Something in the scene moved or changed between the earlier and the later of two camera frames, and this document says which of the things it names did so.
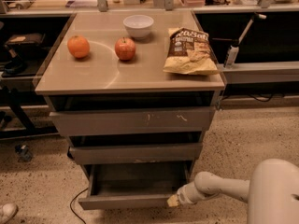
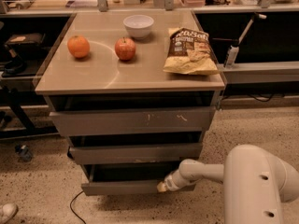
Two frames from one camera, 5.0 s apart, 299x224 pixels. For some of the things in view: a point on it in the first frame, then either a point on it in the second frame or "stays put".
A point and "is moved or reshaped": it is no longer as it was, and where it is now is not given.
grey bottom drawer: x=132 y=185 is moved or reshaped
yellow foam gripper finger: x=172 y=201 → x=161 y=187
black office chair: x=17 y=64 stays put
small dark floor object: x=23 y=152 stays put
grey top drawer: x=174 y=114 stays put
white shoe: x=8 y=212 stays put
